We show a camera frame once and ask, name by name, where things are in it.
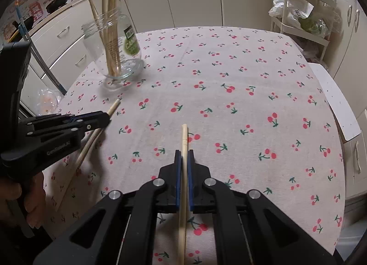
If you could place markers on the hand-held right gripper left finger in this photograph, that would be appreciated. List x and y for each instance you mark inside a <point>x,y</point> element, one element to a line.
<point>177,180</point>

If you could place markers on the white chair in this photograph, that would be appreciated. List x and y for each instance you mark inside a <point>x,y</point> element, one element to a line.
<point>335,104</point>

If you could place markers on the clear plastic bag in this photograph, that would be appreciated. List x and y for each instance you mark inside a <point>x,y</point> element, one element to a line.
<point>48,101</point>

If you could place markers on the metal pole blue grip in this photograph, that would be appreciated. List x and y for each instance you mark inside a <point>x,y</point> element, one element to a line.
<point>43,61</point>

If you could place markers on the clear glass jar green label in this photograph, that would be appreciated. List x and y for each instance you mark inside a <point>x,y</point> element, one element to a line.
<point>91,44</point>

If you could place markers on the black pan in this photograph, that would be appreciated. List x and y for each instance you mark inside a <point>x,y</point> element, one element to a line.
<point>57,3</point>
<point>21,28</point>

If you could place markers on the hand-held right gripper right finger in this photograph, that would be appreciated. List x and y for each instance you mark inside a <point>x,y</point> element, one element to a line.
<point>190,181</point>

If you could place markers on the red patterned wall stickers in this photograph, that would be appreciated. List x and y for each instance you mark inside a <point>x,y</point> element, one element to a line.
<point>43,1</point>

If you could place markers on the white plastic bag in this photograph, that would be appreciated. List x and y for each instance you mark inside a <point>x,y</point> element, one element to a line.
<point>289,3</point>

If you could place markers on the person's left hand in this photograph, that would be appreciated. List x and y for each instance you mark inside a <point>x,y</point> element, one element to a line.
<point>35,199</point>

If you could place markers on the cherry print tablecloth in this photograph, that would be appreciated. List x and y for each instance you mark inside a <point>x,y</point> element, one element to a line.
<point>243,95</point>

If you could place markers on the green produce bag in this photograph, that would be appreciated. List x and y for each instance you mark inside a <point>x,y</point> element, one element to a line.
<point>314,25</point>

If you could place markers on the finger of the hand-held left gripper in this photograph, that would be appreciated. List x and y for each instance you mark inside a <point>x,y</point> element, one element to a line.
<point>94,125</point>
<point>86,116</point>

